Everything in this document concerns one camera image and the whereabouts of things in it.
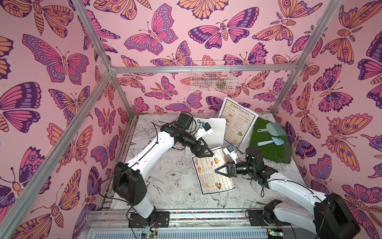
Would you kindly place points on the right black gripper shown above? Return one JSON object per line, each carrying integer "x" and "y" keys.
{"x": 233, "y": 170}

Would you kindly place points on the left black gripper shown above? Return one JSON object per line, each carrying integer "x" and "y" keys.
{"x": 198, "y": 154}

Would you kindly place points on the white wire wall basket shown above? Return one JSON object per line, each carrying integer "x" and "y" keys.
{"x": 203, "y": 78}

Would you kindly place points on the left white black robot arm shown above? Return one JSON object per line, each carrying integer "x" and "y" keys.
{"x": 128, "y": 177}

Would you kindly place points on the aluminium front rail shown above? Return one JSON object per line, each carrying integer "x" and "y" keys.
{"x": 195, "y": 224}

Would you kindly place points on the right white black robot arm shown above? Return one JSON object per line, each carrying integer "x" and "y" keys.
{"x": 325, "y": 214}

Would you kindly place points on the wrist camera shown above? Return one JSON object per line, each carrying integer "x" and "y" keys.
{"x": 204, "y": 129}
{"x": 231, "y": 151}

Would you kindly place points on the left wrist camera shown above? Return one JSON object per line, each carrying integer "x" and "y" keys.
{"x": 204, "y": 129}

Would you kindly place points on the green yellow item in basket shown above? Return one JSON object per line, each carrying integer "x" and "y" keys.
{"x": 221, "y": 85}

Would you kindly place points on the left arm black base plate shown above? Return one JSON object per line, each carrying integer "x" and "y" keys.
{"x": 158, "y": 219}

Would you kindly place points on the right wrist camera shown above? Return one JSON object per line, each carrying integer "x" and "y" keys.
{"x": 231, "y": 151}

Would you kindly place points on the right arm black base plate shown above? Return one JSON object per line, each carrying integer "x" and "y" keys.
{"x": 261, "y": 217}

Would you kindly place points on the dim sum menu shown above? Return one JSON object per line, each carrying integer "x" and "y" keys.
{"x": 239, "y": 121}
{"x": 211, "y": 182}

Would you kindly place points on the white rack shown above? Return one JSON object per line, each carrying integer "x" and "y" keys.
{"x": 215, "y": 139}

